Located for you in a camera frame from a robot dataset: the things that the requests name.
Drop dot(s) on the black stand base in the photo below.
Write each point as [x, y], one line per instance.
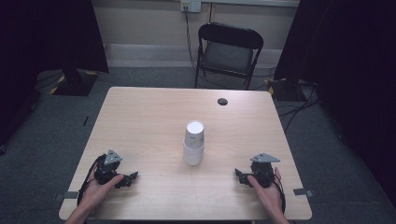
[285, 90]
[74, 82]

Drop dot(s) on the white wall socket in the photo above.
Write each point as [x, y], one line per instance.
[190, 5]

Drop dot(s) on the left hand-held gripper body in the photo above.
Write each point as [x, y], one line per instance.
[106, 169]

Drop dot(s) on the grey tape strip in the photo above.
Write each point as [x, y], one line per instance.
[68, 195]
[303, 192]

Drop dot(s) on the person's right hand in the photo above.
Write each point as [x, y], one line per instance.
[269, 196]

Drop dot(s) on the white paper cup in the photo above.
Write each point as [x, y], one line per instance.
[195, 133]
[193, 156]

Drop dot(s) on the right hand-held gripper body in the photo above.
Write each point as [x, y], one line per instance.
[264, 172]

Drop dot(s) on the black folding chair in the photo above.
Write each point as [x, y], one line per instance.
[229, 53]

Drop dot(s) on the person's left hand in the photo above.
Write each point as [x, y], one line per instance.
[98, 193]

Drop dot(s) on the dark curtain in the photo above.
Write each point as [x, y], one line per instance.
[348, 62]
[40, 37]

